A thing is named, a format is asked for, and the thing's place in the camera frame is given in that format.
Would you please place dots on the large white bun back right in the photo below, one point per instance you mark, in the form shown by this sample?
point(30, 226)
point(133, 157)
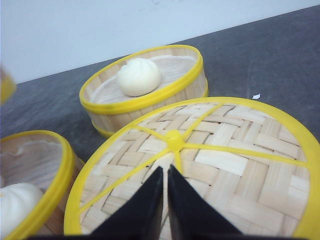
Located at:
point(138, 77)

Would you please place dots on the woven bamboo steamer lid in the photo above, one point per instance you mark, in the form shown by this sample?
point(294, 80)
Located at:
point(254, 163)

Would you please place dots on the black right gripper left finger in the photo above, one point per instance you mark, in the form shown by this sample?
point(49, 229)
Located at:
point(138, 219)

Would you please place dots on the bamboo steamer basket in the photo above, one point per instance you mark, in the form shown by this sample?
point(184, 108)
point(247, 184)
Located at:
point(47, 160)
point(108, 118)
point(7, 86)

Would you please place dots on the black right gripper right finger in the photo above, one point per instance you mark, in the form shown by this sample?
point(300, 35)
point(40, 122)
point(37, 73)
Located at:
point(191, 217)

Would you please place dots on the white paper scrap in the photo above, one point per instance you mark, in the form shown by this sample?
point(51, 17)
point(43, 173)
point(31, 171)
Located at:
point(256, 97)

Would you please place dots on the white bun front right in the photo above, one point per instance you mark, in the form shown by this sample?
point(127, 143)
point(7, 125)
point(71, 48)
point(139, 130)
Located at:
point(16, 203)

